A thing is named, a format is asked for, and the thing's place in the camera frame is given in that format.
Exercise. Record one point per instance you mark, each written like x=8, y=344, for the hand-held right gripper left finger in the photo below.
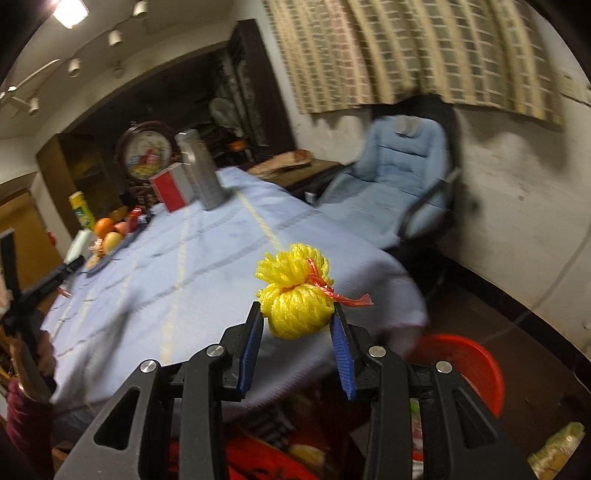
x=249, y=355

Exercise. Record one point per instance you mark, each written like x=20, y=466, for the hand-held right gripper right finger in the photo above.
x=344, y=360

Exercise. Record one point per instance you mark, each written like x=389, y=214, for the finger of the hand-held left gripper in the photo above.
x=10, y=263
x=46, y=286

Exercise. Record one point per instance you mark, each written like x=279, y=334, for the yellow mesh net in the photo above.
x=295, y=309

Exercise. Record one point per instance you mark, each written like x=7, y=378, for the red plastic basket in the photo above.
x=461, y=360

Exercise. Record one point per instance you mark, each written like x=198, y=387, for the person's left forearm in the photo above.
x=27, y=424

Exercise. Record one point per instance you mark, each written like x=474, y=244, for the person's left hand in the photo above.
x=47, y=353

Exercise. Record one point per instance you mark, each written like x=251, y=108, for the white ceramic jar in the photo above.
x=78, y=244

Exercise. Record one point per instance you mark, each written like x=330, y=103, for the pile of walnuts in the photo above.
x=96, y=254

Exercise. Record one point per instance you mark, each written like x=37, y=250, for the yellow apple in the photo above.
x=112, y=242

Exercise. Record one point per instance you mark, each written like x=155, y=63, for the yellow and green can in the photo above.
x=82, y=212

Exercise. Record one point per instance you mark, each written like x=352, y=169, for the orange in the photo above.
x=104, y=226

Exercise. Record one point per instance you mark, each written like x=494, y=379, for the blue oval plate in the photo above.
x=124, y=244

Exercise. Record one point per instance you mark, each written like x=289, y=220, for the red apple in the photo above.
x=121, y=228

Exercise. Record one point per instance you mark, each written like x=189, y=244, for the light blue checked tablecloth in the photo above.
x=207, y=258

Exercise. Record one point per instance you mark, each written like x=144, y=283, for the small red snack packet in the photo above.
x=135, y=220

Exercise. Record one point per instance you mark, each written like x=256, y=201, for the brown wooden cabinet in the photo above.
x=78, y=170

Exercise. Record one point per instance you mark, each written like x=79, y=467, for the red and white box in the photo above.
x=168, y=191

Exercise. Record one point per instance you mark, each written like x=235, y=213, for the white ceiling spot lamp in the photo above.
x=114, y=37
x=74, y=67
x=33, y=106
x=141, y=7

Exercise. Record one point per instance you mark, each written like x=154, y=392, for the round embroidered table screen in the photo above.
x=145, y=154

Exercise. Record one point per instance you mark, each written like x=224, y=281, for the dark side table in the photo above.
x=318, y=180

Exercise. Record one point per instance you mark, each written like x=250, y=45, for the stainless steel bottle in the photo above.
x=201, y=175

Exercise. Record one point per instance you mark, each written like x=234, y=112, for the blue cushioned office chair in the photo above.
x=397, y=175

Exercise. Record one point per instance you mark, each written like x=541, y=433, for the wooden tray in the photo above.
x=279, y=164

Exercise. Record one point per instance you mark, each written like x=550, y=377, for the yellow frilled seat cushion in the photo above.
x=556, y=445

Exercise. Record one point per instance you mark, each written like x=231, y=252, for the white electric fan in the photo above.
x=220, y=111

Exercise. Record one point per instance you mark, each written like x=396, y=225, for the bright ceiling light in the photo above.
x=69, y=11

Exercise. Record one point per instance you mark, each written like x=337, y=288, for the dark wooden cabinet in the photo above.
x=258, y=83

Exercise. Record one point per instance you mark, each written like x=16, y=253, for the beige checked curtain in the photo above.
x=415, y=50

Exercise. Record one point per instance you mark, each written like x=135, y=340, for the wall power socket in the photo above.
x=570, y=84

